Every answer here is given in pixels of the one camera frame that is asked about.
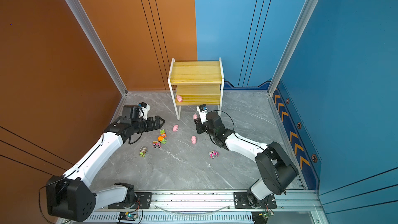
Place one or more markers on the green orange dump truck toy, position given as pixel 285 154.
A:
pixel 163 133

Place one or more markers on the orange green mixer truck toy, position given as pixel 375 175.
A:
pixel 162 140

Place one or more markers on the green circuit board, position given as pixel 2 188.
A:
pixel 127 217
pixel 262 217

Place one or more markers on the pink toy truck left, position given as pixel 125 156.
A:
pixel 156 144

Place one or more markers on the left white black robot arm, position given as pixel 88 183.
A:
pixel 69 196

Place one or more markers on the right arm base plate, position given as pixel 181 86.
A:
pixel 245 200

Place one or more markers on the pink toy truck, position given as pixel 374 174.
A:
pixel 213 154
pixel 156 144

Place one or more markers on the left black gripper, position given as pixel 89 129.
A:
pixel 158 126

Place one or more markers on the aluminium front rail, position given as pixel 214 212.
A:
pixel 212 200

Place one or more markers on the white frame wooden shelf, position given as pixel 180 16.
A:
pixel 198 82

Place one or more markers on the left green circuit board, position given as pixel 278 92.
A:
pixel 127 217

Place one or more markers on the green beige toy truck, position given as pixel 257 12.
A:
pixel 143 151

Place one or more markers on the right green circuit board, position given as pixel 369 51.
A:
pixel 262 217

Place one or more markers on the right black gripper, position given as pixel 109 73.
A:
pixel 199 125

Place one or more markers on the pink toy truck right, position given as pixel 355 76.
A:
pixel 213 154

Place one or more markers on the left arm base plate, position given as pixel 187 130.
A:
pixel 141 200

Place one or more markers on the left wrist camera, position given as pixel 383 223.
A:
pixel 143 110

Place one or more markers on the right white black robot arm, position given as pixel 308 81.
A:
pixel 276 169

